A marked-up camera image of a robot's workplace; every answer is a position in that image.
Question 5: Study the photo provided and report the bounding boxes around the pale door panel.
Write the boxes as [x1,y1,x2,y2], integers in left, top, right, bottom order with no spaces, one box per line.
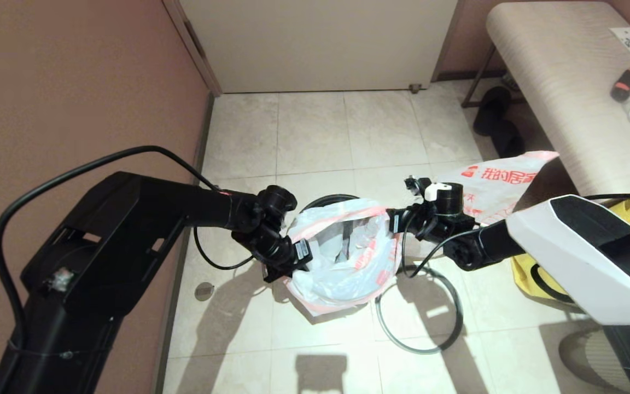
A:
[178,0,458,92]

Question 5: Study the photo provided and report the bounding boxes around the spare white red plastic bag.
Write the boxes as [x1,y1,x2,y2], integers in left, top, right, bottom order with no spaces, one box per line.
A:
[434,150,560,226]

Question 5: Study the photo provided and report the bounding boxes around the brown door frame post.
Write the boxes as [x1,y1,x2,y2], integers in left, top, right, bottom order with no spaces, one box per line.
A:
[162,0,223,97]
[430,0,464,83]

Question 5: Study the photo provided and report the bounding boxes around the light wood bench metal legs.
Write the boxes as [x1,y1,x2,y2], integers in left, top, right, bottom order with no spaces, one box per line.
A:
[460,1,630,198]

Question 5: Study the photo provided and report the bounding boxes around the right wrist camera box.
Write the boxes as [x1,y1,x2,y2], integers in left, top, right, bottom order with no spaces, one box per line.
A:
[404,176,431,197]

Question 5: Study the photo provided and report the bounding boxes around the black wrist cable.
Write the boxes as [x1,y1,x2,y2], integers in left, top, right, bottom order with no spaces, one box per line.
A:
[400,216,508,279]
[193,227,256,271]

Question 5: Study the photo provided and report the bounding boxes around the white and red plastic bag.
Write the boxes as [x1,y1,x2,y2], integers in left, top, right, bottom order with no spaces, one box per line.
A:
[282,198,404,317]

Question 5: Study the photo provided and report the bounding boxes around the black slipper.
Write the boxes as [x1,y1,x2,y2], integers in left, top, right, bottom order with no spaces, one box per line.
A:
[472,86,511,137]
[491,121,527,159]

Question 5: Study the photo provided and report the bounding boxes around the grey ribbed round stool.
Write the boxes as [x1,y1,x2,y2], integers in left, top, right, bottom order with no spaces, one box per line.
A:
[558,328,630,394]

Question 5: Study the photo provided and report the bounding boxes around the black elbow cable loop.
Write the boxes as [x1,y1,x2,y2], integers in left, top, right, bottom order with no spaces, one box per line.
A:
[529,263,576,305]

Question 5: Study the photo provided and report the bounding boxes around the grey bin rim ring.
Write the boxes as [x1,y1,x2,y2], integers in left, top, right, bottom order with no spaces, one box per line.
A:
[375,264,464,355]

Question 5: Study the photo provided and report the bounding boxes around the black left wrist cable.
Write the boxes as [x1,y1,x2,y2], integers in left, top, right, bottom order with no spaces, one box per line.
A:
[193,227,256,271]

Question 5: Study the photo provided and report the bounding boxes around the black round trash bin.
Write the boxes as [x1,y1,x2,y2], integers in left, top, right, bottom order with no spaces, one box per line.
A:
[297,194,363,264]

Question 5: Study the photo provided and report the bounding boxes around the black and red marker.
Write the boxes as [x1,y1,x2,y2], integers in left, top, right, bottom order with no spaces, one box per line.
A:
[610,67,630,103]

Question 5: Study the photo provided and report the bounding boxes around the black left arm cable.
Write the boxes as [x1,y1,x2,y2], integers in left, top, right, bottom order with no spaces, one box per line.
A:
[0,145,221,352]

